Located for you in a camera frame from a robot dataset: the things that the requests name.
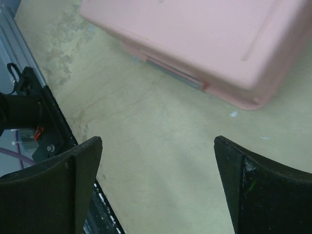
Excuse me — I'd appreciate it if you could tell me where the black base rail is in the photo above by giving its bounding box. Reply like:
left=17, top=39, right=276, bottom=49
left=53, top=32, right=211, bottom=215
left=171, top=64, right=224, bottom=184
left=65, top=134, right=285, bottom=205
left=0, top=63, right=124, bottom=234

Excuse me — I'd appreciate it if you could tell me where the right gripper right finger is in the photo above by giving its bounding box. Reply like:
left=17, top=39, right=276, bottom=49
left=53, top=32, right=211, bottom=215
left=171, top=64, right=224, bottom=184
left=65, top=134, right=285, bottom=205
left=214, top=136, right=312, bottom=234

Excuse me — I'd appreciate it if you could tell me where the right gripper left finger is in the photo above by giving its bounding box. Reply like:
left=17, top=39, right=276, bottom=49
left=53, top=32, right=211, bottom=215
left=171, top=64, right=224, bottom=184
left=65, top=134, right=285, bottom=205
left=0, top=136, right=102, bottom=234

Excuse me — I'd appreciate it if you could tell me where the large pink basket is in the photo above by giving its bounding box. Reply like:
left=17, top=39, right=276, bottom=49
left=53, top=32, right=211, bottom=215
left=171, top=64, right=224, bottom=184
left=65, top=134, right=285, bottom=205
left=80, top=0, right=312, bottom=110

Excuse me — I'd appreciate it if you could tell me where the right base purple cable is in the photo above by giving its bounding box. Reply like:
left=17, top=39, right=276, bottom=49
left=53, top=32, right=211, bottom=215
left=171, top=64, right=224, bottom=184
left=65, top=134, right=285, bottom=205
left=0, top=129, right=34, bottom=169

